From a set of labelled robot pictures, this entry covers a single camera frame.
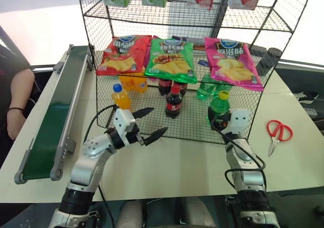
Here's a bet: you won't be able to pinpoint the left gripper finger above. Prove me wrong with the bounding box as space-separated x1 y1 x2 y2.
132 107 155 119
143 126 169 146

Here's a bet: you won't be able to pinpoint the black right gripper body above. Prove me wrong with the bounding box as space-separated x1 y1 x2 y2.
214 112 233 132

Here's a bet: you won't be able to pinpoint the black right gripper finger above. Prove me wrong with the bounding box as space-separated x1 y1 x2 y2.
207 106 218 130

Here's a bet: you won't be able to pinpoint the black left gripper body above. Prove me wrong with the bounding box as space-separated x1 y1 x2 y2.
125 123 148 147

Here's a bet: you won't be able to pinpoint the green conveyor belt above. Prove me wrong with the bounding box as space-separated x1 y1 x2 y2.
14 43 96 186

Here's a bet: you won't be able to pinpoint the person's hand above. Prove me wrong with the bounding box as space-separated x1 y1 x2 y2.
6 110 26 141

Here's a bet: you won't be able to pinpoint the green soda bottle yellow cap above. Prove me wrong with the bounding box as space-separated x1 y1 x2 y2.
207 91 231 127

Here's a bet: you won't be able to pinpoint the orange soda bottle blue cap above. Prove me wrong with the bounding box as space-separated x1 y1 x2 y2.
111 83 133 113

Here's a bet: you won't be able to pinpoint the cola bottle red cap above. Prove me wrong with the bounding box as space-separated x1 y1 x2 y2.
165 84 184 119

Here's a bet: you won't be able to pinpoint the red chips bag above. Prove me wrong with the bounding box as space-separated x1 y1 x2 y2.
95 35 152 76

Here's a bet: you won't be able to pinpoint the magenta chips bag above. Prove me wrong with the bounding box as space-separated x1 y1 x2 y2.
204 37 264 92

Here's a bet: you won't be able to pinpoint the green chips bag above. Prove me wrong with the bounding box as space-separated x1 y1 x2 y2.
143 37 198 84

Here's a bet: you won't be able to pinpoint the black cylinder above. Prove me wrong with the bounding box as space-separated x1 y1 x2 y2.
250 45 268 60
257 48 283 77

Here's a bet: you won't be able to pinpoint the grey rounded shape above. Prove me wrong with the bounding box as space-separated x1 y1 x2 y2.
116 199 144 228

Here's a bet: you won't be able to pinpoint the black shoe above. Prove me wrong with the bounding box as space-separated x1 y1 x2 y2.
294 91 320 103

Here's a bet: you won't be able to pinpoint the person's black shirt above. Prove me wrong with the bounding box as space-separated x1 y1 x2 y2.
0 25 33 117

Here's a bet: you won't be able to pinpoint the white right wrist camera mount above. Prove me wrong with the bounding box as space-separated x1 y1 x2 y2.
228 108 252 133

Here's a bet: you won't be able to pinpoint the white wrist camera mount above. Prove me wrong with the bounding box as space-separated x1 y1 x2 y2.
228 108 252 133
112 108 137 148

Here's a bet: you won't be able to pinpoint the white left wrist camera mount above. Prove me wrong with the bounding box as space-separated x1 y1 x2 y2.
112 108 137 148

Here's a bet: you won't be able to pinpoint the black wire mesh rack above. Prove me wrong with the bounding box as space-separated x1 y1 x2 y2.
77 0 309 145

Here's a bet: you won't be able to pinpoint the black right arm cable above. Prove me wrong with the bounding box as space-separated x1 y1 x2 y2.
211 119 267 192

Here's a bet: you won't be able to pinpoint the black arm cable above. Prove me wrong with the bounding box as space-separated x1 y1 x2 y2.
83 104 120 145
211 119 267 192

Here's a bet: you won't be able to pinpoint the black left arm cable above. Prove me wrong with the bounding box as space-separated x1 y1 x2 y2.
83 104 120 145

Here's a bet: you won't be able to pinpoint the red handled scissors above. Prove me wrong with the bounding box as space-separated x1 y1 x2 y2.
266 119 294 158

